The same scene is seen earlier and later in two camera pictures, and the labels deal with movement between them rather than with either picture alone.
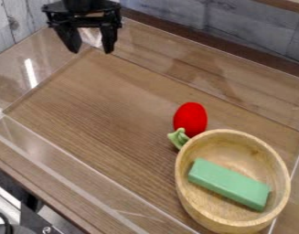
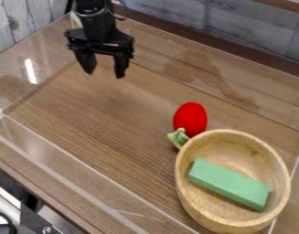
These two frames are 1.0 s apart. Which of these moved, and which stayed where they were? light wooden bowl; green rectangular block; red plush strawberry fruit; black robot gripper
Moved: black robot gripper
Stayed: light wooden bowl; red plush strawberry fruit; green rectangular block
